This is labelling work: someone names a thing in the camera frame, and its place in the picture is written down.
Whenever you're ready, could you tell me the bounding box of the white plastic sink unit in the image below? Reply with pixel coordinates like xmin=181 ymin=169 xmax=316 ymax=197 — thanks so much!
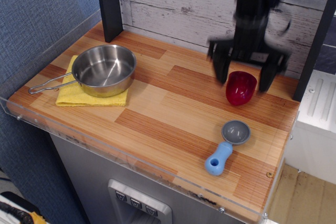
xmin=285 ymin=70 xmax=335 ymax=184

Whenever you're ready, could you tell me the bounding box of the red plastic pepper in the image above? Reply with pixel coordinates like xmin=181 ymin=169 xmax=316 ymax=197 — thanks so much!
xmin=226 ymin=71 xmax=257 ymax=106

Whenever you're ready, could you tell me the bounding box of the right black post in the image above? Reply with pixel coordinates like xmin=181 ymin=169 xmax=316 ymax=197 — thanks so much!
xmin=292 ymin=0 xmax=335 ymax=102

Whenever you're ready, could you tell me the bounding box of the grey toy fridge cabinet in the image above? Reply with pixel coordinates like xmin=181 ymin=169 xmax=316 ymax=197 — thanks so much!
xmin=51 ymin=135 xmax=240 ymax=223

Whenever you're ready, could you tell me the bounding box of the stainless steel pan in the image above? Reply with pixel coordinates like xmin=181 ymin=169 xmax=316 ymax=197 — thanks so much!
xmin=28 ymin=45 xmax=137 ymax=98

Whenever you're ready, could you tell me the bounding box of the black post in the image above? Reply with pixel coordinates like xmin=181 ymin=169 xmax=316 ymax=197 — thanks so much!
xmin=292 ymin=0 xmax=335 ymax=102
xmin=99 ymin=0 xmax=123 ymax=42

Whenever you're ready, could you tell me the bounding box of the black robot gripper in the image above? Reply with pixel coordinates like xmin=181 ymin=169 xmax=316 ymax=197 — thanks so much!
xmin=208 ymin=18 xmax=291 ymax=92

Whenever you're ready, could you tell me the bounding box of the blue and grey spoon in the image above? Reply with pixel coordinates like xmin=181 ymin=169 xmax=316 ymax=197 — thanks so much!
xmin=205 ymin=120 xmax=251 ymax=176

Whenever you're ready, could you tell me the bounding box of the yellow folded cloth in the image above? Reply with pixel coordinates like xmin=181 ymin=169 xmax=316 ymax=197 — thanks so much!
xmin=55 ymin=55 xmax=130 ymax=108

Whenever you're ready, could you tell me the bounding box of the clear acrylic guard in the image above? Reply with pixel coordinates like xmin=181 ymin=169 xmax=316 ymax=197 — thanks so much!
xmin=1 ymin=10 xmax=298 ymax=223

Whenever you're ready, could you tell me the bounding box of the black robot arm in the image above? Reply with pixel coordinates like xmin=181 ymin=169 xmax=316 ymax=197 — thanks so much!
xmin=208 ymin=0 xmax=291 ymax=92

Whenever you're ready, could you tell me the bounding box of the left black post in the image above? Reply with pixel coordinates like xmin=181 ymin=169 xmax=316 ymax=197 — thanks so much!
xmin=99 ymin=0 xmax=123 ymax=42

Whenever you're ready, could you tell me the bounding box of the yellow and black object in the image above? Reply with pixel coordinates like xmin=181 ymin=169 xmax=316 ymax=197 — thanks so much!
xmin=1 ymin=202 xmax=47 ymax=224

